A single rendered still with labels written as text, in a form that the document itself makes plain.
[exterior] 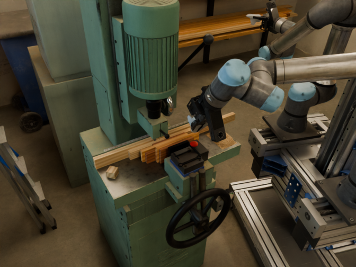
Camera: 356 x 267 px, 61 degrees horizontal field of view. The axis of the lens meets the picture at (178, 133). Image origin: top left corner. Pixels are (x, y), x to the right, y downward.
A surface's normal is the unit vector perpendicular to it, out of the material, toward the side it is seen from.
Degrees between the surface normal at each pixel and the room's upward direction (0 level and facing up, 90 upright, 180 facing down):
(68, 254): 0
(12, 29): 22
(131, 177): 0
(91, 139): 0
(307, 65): 47
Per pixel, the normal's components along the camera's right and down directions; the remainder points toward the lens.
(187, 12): 0.48, 0.55
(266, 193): 0.03, -0.79
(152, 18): 0.11, 0.62
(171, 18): 0.78, 0.41
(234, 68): 0.30, -0.41
